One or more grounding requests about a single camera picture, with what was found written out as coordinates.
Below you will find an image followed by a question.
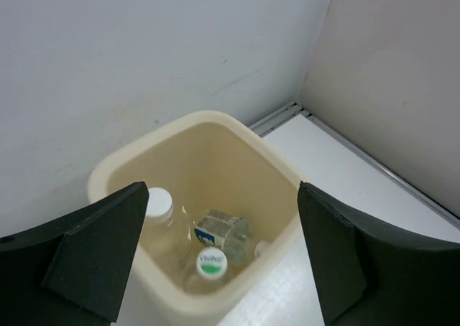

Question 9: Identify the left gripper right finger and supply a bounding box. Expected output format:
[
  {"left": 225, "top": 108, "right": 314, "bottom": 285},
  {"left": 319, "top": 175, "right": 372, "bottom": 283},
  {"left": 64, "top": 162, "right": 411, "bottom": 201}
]
[{"left": 298, "top": 182, "right": 459, "bottom": 325}]

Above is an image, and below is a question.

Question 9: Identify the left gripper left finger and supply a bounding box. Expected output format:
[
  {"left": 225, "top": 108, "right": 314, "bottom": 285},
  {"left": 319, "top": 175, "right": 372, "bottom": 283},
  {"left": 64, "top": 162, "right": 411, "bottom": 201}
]
[{"left": 1, "top": 182, "right": 149, "bottom": 325}]

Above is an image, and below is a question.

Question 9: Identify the clear bottle yellow label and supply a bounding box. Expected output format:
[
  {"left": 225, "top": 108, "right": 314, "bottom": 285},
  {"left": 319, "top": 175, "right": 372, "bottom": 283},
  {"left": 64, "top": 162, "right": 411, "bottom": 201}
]
[{"left": 139, "top": 187, "right": 192, "bottom": 286}]

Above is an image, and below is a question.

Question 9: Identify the green label clear bottle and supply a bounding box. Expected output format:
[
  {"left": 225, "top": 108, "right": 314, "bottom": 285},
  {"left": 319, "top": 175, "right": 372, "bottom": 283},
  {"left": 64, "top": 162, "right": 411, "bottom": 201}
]
[{"left": 183, "top": 247, "right": 229, "bottom": 295}]

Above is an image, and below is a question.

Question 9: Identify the clear bottle blue-green label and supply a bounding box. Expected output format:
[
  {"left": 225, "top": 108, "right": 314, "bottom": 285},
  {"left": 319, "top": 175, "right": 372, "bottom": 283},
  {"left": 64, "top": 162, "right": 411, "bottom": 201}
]
[{"left": 194, "top": 209, "right": 254, "bottom": 266}]

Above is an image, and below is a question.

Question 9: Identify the cream plastic bin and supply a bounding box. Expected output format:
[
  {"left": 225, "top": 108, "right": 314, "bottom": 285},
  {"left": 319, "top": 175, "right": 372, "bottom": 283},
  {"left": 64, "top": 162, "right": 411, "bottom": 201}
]
[{"left": 87, "top": 111, "right": 302, "bottom": 325}]

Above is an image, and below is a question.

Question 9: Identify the aluminium frame rail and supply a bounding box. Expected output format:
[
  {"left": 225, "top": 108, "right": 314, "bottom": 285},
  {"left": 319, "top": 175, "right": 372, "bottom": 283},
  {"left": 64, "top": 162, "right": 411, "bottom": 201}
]
[{"left": 249, "top": 102, "right": 459, "bottom": 228}]

